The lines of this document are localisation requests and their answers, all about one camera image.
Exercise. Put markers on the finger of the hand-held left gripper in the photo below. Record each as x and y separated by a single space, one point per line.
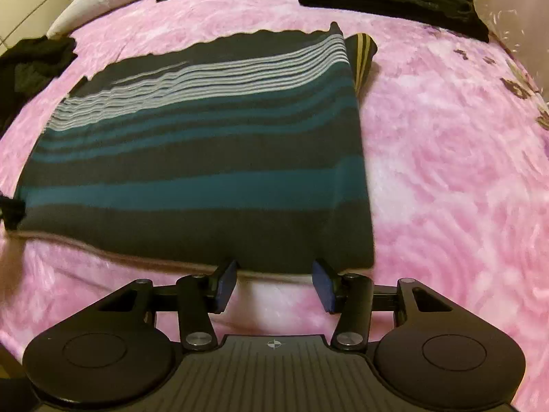
10 212

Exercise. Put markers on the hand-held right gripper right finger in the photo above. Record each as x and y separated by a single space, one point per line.
324 285

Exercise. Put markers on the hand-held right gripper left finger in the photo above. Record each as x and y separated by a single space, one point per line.
225 285

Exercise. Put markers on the striped knit sweater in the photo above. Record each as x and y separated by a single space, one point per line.
193 158

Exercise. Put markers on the pink fluffy blanket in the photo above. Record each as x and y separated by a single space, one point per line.
429 180

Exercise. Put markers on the crumpled black garment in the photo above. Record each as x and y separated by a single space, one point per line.
30 64

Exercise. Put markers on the white pillow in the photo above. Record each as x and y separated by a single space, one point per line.
98 0

